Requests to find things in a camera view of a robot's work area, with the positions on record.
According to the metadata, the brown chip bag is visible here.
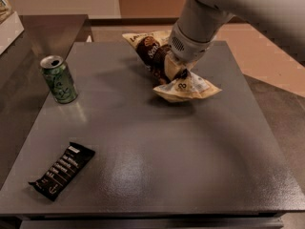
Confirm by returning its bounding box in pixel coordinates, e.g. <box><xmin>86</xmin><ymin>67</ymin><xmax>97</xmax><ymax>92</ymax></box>
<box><xmin>123</xmin><ymin>31</ymin><xmax>220</xmax><ymax>103</ymax></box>

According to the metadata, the green soda can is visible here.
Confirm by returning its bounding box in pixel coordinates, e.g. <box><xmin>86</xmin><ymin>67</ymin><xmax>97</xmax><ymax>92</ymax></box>
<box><xmin>40</xmin><ymin>55</ymin><xmax>78</xmax><ymax>104</ymax></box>

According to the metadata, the snack bag on box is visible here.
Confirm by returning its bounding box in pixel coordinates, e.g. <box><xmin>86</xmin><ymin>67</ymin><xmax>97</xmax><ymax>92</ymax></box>
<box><xmin>0</xmin><ymin>0</ymin><xmax>13</xmax><ymax>24</ymax></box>

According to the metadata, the white box at left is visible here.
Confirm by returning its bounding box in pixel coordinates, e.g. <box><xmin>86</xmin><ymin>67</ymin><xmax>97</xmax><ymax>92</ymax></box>
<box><xmin>0</xmin><ymin>11</ymin><xmax>24</xmax><ymax>54</ymax></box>

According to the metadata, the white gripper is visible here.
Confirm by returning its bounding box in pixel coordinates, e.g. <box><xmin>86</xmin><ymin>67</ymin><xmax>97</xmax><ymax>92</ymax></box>
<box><xmin>164</xmin><ymin>23</ymin><xmax>213</xmax><ymax>80</ymax></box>

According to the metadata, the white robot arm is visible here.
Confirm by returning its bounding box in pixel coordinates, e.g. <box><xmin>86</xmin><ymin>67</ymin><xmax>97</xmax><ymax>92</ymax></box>
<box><xmin>169</xmin><ymin>0</ymin><xmax>305</xmax><ymax>65</ymax></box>

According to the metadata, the black snack bar wrapper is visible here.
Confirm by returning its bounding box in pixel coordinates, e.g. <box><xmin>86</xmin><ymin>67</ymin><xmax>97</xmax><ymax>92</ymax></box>
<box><xmin>30</xmin><ymin>142</ymin><xmax>95</xmax><ymax>201</ymax></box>

